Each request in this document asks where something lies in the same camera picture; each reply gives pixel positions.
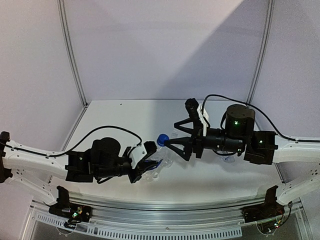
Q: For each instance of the perforated clear acrylic plate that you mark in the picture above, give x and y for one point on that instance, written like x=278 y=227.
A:
x=40 y=225

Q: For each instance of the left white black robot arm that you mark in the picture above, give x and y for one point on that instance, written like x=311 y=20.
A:
x=101 y=162

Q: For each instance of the aluminium front rail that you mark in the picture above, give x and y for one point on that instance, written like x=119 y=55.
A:
x=225 y=213

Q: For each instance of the blue Pepsi bottle cap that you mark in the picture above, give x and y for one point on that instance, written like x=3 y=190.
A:
x=161 y=139

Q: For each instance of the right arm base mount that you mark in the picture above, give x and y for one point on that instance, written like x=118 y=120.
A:
x=270 y=208

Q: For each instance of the Pepsi bottle blue label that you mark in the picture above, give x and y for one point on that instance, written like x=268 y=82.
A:
x=165 y=157

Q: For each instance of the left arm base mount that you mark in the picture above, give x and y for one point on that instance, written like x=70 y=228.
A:
x=73 y=213

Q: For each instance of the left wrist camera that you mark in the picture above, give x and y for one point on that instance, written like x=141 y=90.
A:
x=141 y=151

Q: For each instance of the clear white bottle cap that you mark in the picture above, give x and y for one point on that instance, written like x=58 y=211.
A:
x=155 y=176

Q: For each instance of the clear ribbed plastic bottle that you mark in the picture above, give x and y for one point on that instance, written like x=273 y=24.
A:
x=174 y=134

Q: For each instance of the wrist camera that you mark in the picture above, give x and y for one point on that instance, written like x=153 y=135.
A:
x=198 y=116
x=141 y=151

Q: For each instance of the left aluminium corner post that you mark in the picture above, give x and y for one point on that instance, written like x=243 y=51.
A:
x=70 y=52

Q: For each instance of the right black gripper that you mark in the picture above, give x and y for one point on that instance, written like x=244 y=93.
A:
x=187 y=141

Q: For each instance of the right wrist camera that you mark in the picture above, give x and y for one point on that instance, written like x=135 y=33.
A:
x=198 y=116

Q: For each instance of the crushed clear plastic bottle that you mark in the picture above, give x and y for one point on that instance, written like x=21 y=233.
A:
x=227 y=157

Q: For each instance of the aluminium corner post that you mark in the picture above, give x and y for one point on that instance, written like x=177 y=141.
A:
x=262 y=50
x=70 y=52

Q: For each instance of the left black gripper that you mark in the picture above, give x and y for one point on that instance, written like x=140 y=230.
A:
x=141 y=168

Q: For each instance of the right aluminium corner post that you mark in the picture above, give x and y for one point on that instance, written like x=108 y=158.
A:
x=262 y=50

